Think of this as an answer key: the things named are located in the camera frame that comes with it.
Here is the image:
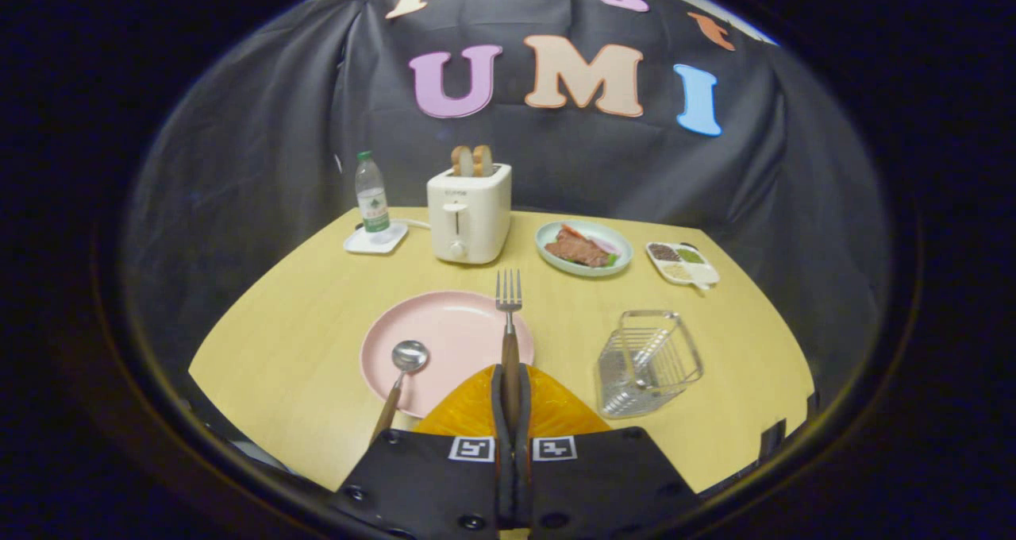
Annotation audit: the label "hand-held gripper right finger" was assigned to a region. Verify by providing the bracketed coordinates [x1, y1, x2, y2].
[513, 364, 703, 540]

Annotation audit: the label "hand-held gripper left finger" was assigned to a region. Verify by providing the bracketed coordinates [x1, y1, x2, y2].
[329, 364, 514, 540]

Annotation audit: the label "wooden handled metal fork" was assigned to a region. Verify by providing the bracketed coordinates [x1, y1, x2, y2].
[495, 268, 524, 431]

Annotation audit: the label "pink plate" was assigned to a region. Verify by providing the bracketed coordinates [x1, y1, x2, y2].
[360, 290, 535, 419]

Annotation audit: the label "cooked meat slices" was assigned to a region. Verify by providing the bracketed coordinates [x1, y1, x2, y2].
[545, 225, 613, 268]

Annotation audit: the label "light green plate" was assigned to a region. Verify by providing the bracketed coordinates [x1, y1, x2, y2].
[535, 220, 633, 277]

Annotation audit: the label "white toaster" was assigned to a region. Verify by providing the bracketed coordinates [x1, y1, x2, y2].
[426, 163, 513, 265]

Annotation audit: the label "white divided condiment tray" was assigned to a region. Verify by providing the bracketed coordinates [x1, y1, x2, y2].
[645, 241, 721, 291]

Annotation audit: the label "white square coaster tray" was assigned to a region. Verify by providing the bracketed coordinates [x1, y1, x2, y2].
[344, 222, 409, 255]

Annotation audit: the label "clear plastic water bottle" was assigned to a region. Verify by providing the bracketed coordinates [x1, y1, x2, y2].
[355, 151, 391, 234]

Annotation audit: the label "black backdrop cloth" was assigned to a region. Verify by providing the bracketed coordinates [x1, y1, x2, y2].
[119, 0, 894, 414]

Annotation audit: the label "wooden handled metal spoon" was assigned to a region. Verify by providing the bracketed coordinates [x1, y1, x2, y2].
[369, 340, 430, 446]

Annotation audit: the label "metal wire cutlery basket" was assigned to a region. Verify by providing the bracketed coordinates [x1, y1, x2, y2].
[595, 310, 705, 420]

